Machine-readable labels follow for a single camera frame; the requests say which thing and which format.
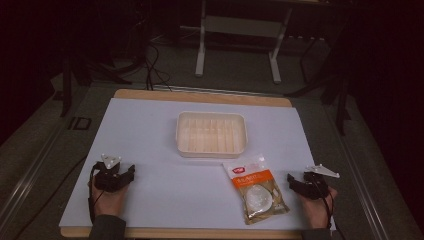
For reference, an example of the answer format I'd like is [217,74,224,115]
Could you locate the person's right hand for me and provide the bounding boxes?
[297,185,338,230]

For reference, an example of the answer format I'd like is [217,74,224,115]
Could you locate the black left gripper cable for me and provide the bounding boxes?
[87,162,105,225]

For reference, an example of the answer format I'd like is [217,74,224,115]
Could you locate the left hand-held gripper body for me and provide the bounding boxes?
[90,153,125,194]

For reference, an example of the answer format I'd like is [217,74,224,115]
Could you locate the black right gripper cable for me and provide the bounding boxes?
[312,173,338,240]

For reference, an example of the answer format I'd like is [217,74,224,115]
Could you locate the orange and clear snack packet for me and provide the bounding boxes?
[222,153,291,226]

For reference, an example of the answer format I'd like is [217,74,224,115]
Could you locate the person's left hand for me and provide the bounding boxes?
[90,181,130,218]

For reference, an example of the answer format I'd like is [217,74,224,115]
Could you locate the white plastic tray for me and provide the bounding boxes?
[175,110,249,160]

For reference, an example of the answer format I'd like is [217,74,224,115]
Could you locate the black floor cables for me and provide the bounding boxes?
[142,18,174,93]

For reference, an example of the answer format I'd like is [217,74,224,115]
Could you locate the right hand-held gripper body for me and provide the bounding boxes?
[301,163,341,201]

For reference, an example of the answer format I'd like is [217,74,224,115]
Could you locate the metal floor rail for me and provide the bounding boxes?
[0,119,68,231]
[322,99,391,240]

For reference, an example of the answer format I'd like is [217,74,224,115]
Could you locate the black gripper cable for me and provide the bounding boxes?
[312,173,338,240]
[87,162,105,225]

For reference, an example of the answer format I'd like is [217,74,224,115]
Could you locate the white table mat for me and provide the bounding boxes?
[58,97,337,232]

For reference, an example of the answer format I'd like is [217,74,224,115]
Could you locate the white metal desk frame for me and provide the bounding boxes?
[194,0,295,85]

